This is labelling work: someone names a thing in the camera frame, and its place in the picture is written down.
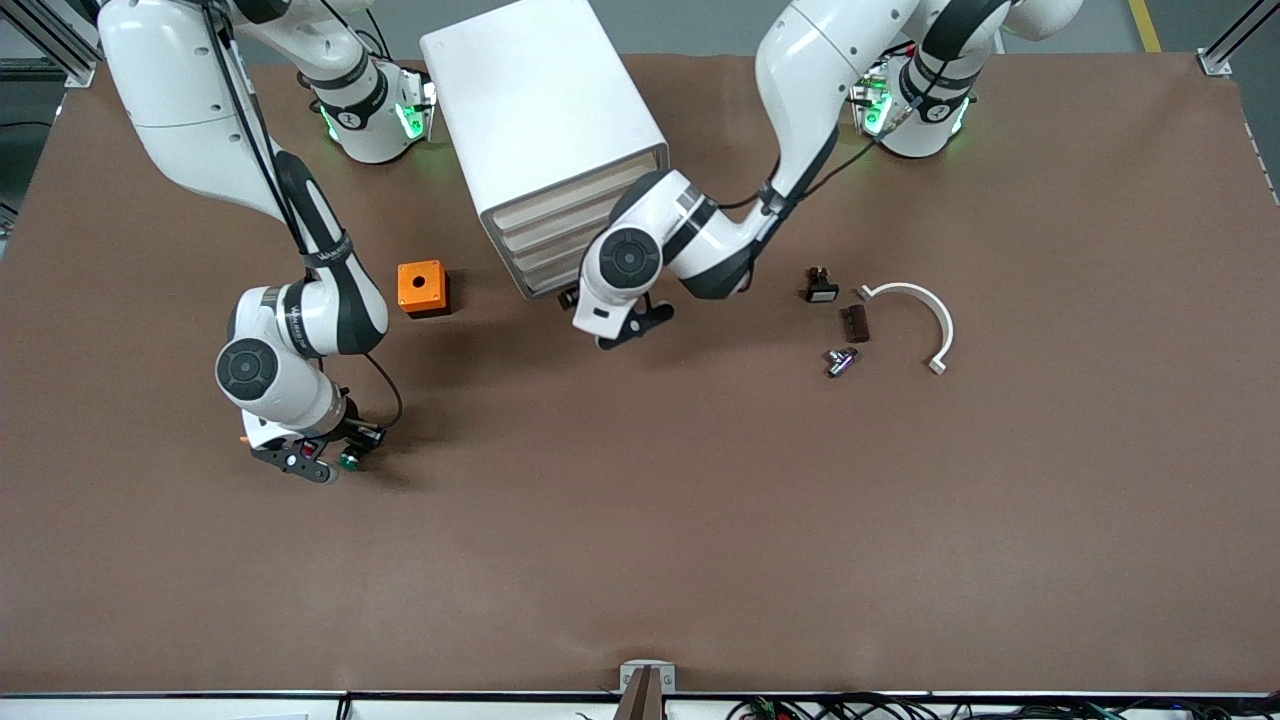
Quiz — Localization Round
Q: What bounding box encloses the aluminium frame post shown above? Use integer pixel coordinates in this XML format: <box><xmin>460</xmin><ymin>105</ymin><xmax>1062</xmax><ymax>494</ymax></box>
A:
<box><xmin>1200</xmin><ymin>0</ymin><xmax>1280</xmax><ymax>76</ymax></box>

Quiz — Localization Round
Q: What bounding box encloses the black cable bundle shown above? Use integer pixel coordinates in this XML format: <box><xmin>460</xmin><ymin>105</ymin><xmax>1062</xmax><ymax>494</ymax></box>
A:
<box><xmin>725</xmin><ymin>693</ymin><xmax>1280</xmax><ymax>720</ymax></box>

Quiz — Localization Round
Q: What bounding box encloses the white curved bracket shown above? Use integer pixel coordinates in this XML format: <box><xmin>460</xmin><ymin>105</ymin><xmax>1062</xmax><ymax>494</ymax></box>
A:
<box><xmin>858</xmin><ymin>282</ymin><xmax>956</xmax><ymax>376</ymax></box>

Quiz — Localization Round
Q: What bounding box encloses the brown camera post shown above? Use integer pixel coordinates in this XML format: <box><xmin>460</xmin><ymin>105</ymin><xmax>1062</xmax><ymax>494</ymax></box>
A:
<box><xmin>612</xmin><ymin>667</ymin><xmax>666</xmax><ymax>720</ymax></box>

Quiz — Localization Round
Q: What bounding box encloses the orange button enclosure box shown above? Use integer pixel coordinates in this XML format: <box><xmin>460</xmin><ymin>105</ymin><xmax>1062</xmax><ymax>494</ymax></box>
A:
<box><xmin>397</xmin><ymin>260</ymin><xmax>452</xmax><ymax>319</ymax></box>

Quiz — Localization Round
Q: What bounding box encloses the grey metal table bracket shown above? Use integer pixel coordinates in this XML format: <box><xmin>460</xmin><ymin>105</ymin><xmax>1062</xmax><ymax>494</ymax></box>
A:
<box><xmin>620</xmin><ymin>660</ymin><xmax>676</xmax><ymax>720</ymax></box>

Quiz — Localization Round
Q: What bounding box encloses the aluminium frame profile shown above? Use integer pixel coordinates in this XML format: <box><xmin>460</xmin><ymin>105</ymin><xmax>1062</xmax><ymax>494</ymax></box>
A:
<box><xmin>0</xmin><ymin>0</ymin><xmax>101</xmax><ymax>91</ymax></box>

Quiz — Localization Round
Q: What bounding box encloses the brown table mat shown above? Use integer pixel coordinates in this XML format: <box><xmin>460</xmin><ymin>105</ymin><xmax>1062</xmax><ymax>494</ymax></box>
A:
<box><xmin>0</xmin><ymin>50</ymin><xmax>1280</xmax><ymax>696</ymax></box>

